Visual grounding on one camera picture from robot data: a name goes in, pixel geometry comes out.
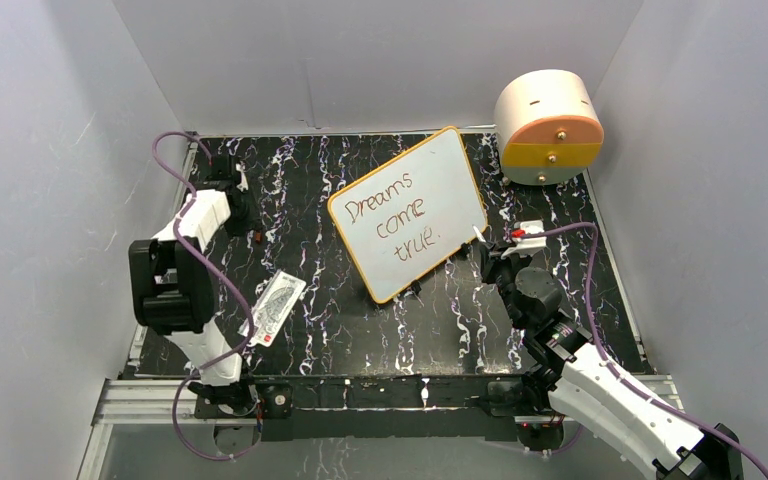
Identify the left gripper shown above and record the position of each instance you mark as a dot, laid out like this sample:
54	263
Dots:
252	223

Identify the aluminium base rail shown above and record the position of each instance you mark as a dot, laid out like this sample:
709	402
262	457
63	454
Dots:
150	401

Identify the white whiteboard marker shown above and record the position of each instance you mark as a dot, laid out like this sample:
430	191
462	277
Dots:
479	235

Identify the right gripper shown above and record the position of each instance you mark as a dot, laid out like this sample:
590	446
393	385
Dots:
491	261

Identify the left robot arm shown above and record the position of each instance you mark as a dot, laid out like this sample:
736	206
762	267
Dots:
173	292

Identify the yellow framed whiteboard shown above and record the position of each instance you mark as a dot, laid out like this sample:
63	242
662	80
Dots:
405	217

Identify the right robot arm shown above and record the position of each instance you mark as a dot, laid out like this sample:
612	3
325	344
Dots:
572	379

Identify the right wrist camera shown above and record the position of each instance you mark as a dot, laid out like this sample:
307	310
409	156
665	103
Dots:
526	239

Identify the flat packaged ruler set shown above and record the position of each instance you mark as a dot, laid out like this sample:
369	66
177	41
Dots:
274	306

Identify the round three drawer cabinet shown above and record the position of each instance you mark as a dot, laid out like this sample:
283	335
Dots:
546	127

